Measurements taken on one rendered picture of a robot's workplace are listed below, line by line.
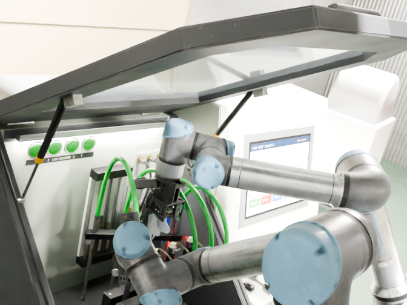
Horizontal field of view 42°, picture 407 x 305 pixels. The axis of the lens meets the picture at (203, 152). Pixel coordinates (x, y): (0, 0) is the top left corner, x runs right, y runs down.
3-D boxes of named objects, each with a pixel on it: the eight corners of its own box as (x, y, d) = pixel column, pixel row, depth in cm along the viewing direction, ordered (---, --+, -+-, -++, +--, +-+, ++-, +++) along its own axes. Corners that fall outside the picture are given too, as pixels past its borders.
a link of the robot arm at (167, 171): (152, 155, 141) (174, 152, 147) (149, 171, 142) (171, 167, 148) (170, 167, 136) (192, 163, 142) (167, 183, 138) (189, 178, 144)
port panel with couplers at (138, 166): (126, 226, 188) (142, 146, 177) (120, 221, 190) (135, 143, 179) (153, 219, 197) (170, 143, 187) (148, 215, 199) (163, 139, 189)
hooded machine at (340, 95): (318, 178, 585) (358, 57, 538) (370, 201, 554) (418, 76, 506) (286, 192, 526) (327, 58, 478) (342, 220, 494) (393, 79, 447)
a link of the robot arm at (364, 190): (393, 232, 123) (187, 196, 124) (383, 211, 133) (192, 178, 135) (407, 187, 119) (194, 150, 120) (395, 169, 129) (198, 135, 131)
